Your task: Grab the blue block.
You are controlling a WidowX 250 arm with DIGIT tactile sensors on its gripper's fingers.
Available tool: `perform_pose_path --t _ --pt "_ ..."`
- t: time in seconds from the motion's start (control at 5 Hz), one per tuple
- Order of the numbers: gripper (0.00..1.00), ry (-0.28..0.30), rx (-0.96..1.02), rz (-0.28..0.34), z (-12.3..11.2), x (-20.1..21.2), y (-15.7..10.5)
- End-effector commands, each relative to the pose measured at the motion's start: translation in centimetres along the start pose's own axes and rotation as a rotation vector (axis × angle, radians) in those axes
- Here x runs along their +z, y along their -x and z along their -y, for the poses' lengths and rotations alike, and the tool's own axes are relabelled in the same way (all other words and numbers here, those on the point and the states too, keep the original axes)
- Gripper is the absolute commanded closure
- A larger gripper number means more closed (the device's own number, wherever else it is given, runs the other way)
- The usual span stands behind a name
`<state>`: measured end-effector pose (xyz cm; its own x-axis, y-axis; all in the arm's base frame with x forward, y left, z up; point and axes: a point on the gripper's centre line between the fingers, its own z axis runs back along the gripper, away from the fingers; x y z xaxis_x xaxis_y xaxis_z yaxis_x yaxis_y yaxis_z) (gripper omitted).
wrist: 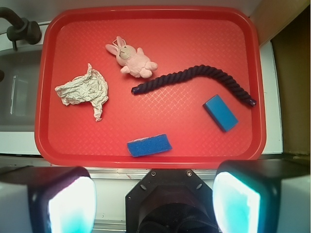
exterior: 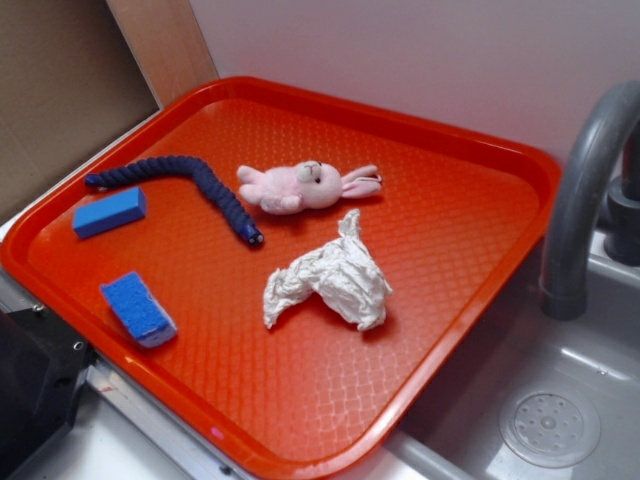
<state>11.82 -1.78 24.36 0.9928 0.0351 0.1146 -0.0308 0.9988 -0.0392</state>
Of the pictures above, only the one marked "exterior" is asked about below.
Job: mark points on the grey curved faucet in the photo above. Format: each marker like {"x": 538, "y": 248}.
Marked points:
{"x": 600, "y": 177}

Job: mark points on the brown cardboard panel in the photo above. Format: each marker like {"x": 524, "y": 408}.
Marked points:
{"x": 69, "y": 87}

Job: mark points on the round sink drain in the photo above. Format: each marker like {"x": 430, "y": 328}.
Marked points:
{"x": 549, "y": 425}

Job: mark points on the crumpled white paper towel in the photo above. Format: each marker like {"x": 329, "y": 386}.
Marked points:
{"x": 342, "y": 272}

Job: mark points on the blue rectangular block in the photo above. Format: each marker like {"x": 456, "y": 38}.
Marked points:
{"x": 109, "y": 213}

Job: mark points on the grey plastic sink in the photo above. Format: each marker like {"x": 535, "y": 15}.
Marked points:
{"x": 452, "y": 431}

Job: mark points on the pink plush bunny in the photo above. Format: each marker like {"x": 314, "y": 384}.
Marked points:
{"x": 309, "y": 185}

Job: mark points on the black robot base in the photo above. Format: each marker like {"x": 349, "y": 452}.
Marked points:
{"x": 44, "y": 364}

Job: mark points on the blue sponge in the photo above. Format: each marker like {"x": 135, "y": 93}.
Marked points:
{"x": 139, "y": 311}

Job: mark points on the red plastic tray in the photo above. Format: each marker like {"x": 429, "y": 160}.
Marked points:
{"x": 457, "y": 214}

